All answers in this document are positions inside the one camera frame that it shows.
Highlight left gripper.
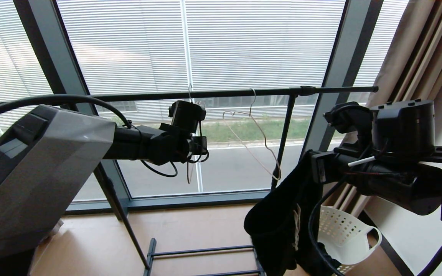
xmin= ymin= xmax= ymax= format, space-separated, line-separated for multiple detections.
xmin=185 ymin=133 xmax=209 ymax=163

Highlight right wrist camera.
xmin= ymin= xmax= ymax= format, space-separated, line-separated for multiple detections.
xmin=323 ymin=102 xmax=373 ymax=150

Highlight black garment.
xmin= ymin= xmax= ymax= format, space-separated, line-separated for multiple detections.
xmin=297 ymin=245 xmax=342 ymax=276

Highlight black clothes rack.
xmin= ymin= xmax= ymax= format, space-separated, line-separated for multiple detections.
xmin=0 ymin=86 xmax=379 ymax=276

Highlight white laundry basket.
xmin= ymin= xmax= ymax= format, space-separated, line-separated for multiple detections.
xmin=317 ymin=205 xmax=383 ymax=274

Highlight black shorts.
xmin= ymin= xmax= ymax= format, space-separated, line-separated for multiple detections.
xmin=243 ymin=149 xmax=335 ymax=276

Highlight window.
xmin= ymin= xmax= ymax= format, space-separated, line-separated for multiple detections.
xmin=0 ymin=0 xmax=409 ymax=211

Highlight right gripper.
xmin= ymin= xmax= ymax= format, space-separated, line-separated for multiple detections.
xmin=311 ymin=151 xmax=442 ymax=215

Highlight pink clothes hanger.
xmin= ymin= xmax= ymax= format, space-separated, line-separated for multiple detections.
xmin=222 ymin=88 xmax=282 ymax=181
xmin=186 ymin=84 xmax=206 ymax=184

